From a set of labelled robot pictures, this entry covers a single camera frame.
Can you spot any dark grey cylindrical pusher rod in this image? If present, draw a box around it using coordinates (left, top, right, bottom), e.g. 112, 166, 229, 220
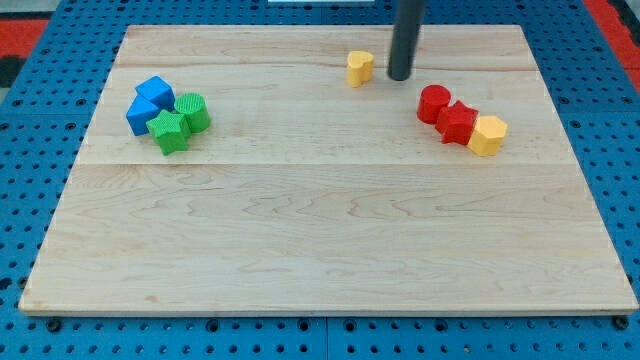
387, 0, 426, 81

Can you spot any yellow heart block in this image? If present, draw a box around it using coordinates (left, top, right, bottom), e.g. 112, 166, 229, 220
346, 50, 375, 88

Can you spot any light wooden board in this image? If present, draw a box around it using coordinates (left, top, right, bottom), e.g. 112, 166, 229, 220
19, 25, 638, 317

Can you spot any red cylinder block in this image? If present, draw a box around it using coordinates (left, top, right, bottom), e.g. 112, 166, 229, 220
416, 84, 451, 124

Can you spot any red star block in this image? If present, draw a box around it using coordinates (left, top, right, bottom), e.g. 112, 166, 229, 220
435, 100, 479, 146

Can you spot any yellow hexagon block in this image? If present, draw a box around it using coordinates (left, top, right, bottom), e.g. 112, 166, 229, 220
467, 115, 508, 157

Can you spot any green cylinder block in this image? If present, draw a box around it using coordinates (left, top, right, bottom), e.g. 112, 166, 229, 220
174, 93, 211, 133

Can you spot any blue cube block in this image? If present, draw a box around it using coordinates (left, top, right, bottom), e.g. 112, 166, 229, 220
135, 76, 175, 111

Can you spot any green star block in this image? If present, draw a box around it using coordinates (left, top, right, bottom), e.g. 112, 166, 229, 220
146, 110, 191, 156

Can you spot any blue triangle block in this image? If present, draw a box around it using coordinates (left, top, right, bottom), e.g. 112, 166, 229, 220
126, 95, 161, 136

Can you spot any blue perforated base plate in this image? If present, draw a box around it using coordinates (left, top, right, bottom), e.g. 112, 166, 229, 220
1, 1, 639, 359

